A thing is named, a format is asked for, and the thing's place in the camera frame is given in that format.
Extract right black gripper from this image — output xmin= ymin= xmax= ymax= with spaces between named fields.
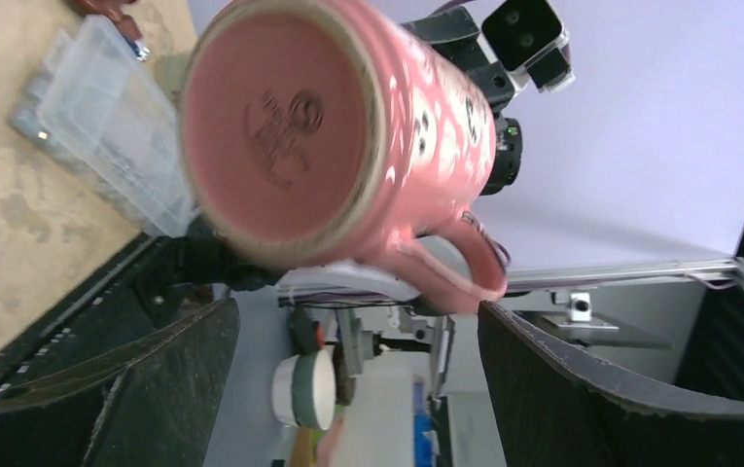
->
xmin=402 ymin=6 xmax=523 ymax=196

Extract white green tape roll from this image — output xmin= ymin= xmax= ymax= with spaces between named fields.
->
xmin=271 ymin=349 xmax=337 ymax=430

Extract aluminium rail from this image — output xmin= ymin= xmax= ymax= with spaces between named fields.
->
xmin=507 ymin=258 xmax=744 ymax=293

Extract pink mug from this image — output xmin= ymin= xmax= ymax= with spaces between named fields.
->
xmin=178 ymin=0 xmax=510 ymax=317

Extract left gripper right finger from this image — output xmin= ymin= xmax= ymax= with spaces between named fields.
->
xmin=478 ymin=302 xmax=744 ymax=466

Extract clear plastic screw box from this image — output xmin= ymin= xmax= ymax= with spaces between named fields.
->
xmin=9 ymin=16 xmax=197 ymax=237

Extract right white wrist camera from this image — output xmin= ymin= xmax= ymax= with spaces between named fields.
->
xmin=480 ymin=0 xmax=575 ymax=92

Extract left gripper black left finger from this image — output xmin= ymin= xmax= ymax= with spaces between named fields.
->
xmin=0 ymin=299 xmax=240 ymax=466

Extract black base frame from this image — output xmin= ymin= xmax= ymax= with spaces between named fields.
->
xmin=0 ymin=234 xmax=216 ymax=390

